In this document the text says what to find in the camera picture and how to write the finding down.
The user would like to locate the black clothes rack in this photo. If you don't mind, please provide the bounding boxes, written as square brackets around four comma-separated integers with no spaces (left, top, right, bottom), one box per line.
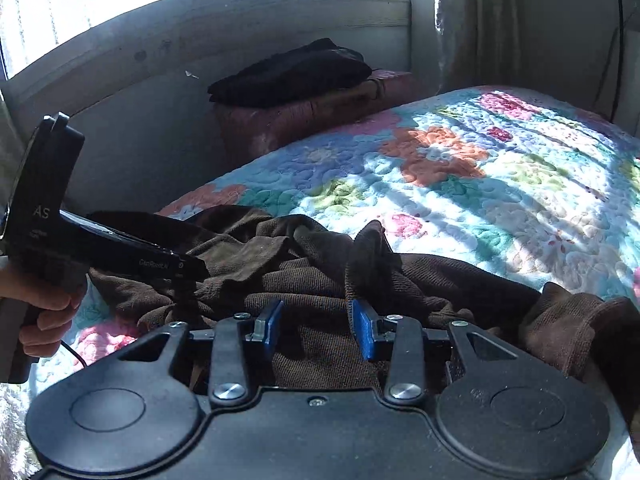
[607,0,640,122]

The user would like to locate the floral quilted bedspread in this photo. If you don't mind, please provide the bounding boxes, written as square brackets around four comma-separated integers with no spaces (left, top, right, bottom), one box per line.
[20,85,640,480]

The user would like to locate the black folded clothes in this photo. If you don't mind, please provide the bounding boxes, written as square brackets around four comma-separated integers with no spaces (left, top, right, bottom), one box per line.
[207,37,374,109]

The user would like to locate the pink suitcase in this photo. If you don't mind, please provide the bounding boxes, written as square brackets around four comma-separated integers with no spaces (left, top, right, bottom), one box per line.
[215,70,417,172]

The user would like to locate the person's left hand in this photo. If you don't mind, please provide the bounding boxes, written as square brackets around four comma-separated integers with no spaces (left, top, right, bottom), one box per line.
[0,257,89,359]

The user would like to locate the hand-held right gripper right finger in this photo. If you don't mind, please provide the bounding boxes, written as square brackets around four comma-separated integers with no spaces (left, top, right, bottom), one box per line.
[349,298,521,407]

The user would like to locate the black cable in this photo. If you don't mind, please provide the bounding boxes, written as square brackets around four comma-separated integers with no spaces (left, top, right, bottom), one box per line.
[59,341,88,368]

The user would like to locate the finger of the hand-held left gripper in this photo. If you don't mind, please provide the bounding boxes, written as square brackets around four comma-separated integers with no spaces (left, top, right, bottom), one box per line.
[175,255,212,306]

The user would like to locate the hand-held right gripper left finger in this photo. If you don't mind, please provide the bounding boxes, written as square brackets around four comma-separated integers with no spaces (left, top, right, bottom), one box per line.
[115,299,285,409]

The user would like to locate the brown knit sweater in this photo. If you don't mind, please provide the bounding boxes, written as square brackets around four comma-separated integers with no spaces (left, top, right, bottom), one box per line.
[87,205,640,397]

